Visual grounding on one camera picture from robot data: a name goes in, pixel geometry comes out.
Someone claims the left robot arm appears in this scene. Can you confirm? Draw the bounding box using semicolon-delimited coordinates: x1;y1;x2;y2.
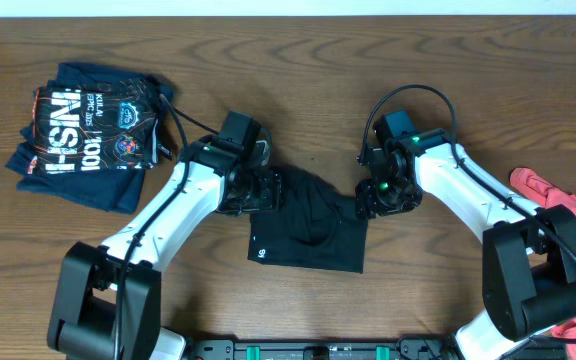
47;140;280;359

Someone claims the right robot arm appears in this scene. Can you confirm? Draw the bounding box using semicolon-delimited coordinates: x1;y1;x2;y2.
356;129;576;359

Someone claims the black t-shirt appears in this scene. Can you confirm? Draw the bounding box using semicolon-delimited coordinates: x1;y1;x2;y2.
248;166;368;274

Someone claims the folded navy printed t-shirt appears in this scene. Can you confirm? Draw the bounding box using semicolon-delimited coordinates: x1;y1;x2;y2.
6;62;173;214

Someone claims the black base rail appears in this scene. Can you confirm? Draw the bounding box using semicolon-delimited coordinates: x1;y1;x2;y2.
137;327;569;360

